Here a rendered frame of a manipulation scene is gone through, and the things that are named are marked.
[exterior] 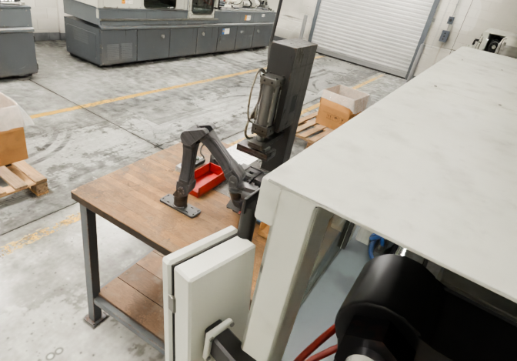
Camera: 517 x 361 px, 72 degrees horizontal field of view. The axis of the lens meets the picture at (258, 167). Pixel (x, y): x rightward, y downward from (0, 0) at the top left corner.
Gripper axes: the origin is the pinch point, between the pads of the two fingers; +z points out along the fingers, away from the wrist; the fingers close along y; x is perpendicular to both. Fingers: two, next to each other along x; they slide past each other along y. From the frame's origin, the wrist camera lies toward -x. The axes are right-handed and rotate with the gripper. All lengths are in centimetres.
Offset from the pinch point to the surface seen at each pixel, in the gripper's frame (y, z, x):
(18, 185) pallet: -33, 75, 193
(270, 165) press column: 42.1, 23.5, 7.9
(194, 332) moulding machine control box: -56, -79, -35
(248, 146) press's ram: 30.5, -5.7, 12.6
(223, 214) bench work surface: -5.2, 1.5, 6.3
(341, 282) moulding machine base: -13, -12, -54
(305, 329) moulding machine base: -37, -26, -50
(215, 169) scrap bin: 19.8, 12.4, 29.5
